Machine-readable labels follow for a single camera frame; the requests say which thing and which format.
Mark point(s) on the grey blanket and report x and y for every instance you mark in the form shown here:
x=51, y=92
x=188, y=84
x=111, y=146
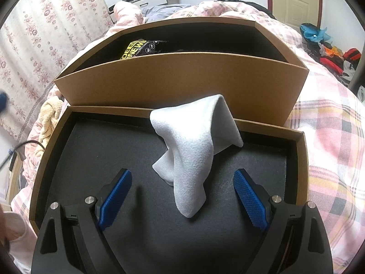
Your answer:
x=161, y=12

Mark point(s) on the white soft cloth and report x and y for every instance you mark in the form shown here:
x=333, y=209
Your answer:
x=193, y=134

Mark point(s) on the pile of colourful bags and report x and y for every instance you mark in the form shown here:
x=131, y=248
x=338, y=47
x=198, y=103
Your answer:
x=342, y=65

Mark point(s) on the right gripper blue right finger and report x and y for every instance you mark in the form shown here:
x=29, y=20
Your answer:
x=254, y=199

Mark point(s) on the brown box lid tray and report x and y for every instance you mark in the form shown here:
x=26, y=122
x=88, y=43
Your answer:
x=91, y=144

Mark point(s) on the yellow knitted cloth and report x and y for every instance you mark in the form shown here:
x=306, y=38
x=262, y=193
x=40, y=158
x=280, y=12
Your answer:
x=49, y=116

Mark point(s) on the pink plaid quilt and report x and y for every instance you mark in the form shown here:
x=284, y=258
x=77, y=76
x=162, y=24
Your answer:
x=330, y=116

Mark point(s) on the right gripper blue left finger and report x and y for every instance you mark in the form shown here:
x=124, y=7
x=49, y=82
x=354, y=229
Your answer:
x=111, y=197

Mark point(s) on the brown cardboard box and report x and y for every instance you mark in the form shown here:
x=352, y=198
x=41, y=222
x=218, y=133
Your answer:
x=257, y=73

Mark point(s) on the black yellow shoe shine packet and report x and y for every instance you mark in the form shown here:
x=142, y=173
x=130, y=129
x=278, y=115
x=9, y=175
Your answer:
x=143, y=47

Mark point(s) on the floral pink curtain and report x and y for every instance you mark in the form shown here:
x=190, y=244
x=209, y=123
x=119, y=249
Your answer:
x=38, y=39

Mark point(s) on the cream wooden door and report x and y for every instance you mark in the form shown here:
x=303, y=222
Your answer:
x=296, y=12

